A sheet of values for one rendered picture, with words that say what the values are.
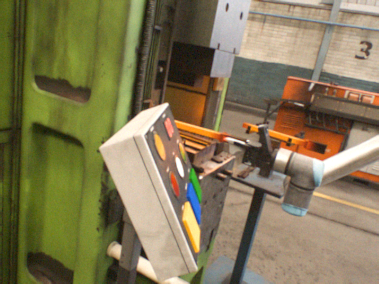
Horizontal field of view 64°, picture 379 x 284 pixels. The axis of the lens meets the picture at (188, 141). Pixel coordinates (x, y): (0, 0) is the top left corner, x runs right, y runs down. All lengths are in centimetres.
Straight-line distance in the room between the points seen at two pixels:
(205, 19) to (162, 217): 71
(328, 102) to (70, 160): 383
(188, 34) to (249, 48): 778
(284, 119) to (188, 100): 328
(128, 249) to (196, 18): 74
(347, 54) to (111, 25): 808
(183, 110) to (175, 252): 106
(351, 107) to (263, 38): 473
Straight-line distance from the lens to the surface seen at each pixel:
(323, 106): 455
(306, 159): 115
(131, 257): 81
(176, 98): 157
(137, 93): 97
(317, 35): 877
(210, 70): 110
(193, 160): 117
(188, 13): 111
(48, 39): 121
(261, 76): 878
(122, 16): 92
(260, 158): 119
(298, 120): 471
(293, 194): 116
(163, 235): 58
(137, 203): 55
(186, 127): 128
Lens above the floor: 134
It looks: 16 degrees down
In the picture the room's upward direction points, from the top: 11 degrees clockwise
